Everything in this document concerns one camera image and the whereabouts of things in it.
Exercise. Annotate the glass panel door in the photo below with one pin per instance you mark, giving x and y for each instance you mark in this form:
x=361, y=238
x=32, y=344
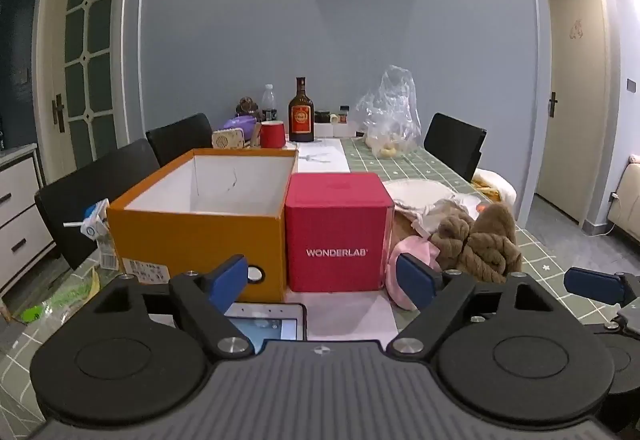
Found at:
x=80, y=70

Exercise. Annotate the cream door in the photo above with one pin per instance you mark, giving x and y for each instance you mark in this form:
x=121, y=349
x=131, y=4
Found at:
x=570, y=120

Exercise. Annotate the yellow woven item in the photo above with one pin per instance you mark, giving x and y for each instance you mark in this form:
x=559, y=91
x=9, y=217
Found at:
x=484, y=187

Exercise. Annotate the crumpled clear plastic wrap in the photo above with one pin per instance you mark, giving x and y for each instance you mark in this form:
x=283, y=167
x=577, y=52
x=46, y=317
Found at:
x=442, y=215

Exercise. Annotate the red mug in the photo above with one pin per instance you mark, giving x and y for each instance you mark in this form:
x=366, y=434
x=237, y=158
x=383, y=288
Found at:
x=272, y=135

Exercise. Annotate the white drawer cabinet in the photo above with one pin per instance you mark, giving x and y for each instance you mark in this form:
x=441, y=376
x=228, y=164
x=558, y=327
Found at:
x=20, y=210

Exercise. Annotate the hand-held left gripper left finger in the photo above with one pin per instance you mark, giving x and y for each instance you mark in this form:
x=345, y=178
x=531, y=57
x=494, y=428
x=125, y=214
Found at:
x=230, y=277

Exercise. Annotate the white fluffy cloth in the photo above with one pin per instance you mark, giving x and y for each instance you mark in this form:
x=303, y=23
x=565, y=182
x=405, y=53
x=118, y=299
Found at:
x=502, y=185

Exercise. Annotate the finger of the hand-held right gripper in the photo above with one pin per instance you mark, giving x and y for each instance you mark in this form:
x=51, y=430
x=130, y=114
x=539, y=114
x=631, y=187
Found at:
x=595, y=285

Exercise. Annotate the white condiment holder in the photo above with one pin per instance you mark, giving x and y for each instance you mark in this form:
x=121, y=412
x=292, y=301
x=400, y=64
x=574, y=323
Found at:
x=335, y=129

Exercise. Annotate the tablet in white case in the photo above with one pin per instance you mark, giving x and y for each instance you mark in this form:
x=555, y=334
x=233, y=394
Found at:
x=280, y=325

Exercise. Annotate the green plastic packet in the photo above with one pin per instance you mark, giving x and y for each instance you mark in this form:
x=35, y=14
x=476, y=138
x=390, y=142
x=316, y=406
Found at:
x=60, y=297

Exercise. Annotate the brown liquor bottle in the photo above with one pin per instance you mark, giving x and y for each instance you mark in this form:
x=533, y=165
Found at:
x=301, y=118

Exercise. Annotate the cream sofa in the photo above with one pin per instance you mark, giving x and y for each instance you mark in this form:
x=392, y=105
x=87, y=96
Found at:
x=627, y=205

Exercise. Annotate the blue and white carton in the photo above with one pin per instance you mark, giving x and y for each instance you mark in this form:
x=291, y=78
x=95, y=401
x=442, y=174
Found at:
x=92, y=225

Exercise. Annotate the brown figurine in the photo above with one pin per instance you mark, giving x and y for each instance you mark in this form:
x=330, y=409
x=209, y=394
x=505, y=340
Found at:
x=247, y=108

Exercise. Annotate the black chair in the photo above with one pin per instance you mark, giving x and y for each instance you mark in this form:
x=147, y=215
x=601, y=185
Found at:
x=182, y=135
x=455, y=143
x=85, y=200

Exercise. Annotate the dark lidded jar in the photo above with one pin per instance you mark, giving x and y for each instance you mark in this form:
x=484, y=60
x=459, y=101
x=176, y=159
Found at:
x=322, y=116

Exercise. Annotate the wall light switch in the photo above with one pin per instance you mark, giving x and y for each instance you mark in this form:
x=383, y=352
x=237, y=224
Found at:
x=632, y=85

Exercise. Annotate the red cube box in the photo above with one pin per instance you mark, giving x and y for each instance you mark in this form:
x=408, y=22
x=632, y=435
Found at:
x=335, y=230

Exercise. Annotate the brown knitted plush toy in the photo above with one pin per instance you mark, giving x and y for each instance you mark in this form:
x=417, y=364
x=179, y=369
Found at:
x=480, y=245

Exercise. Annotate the orange cardboard box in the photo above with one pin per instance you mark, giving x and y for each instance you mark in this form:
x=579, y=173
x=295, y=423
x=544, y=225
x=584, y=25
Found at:
x=200, y=245

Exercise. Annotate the clear water bottle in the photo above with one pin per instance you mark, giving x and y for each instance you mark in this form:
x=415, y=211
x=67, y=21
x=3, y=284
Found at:
x=269, y=100

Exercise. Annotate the small wooden box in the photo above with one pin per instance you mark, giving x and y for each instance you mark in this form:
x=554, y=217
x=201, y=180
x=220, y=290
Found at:
x=229, y=139

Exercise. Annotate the clear plastic bag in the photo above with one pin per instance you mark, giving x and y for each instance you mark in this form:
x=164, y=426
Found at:
x=390, y=120

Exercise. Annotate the purple pouch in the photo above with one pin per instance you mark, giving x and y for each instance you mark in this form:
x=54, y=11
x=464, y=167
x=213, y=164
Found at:
x=239, y=123

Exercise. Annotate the small red label bottle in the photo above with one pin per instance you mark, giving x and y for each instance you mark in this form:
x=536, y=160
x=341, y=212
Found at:
x=343, y=115

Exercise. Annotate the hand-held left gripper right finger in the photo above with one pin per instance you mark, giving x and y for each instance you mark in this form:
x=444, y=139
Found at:
x=417, y=280

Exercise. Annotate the pink soft toy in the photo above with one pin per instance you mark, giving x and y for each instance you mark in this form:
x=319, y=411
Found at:
x=407, y=245

